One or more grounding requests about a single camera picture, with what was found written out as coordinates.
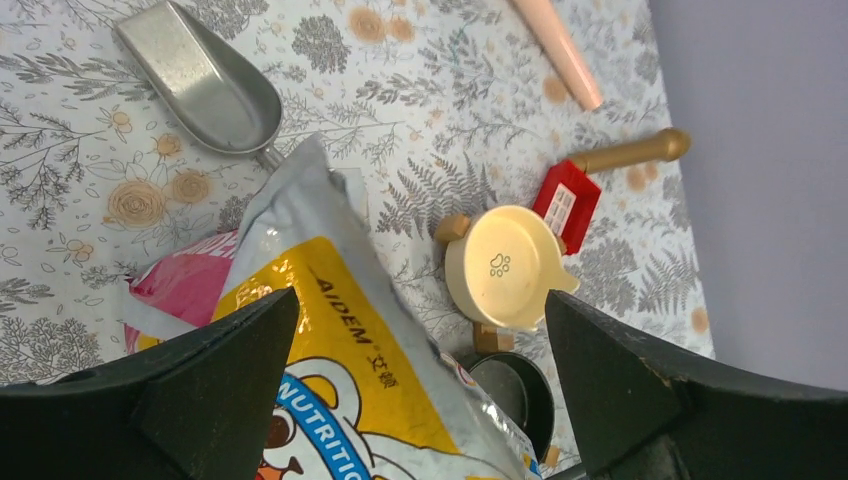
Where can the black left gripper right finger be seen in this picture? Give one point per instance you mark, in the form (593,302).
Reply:
(643,408)

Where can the cat print pet food bag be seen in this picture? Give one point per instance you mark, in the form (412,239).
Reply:
(366,392)

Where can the small wooden block by bag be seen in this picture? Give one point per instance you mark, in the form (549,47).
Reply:
(489,339)

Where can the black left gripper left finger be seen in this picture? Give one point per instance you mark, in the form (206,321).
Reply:
(198,406)

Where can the black pet bowl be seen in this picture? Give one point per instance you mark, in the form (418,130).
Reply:
(520,389)

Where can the cream pet bowl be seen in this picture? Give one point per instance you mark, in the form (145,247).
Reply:
(501,272)

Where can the pink toy microphone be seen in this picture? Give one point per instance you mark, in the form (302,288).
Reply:
(542,19)

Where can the small wooden block near bowl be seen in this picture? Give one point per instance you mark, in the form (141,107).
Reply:
(452,228)

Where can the metal food scoop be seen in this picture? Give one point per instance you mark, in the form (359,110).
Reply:
(214,92)

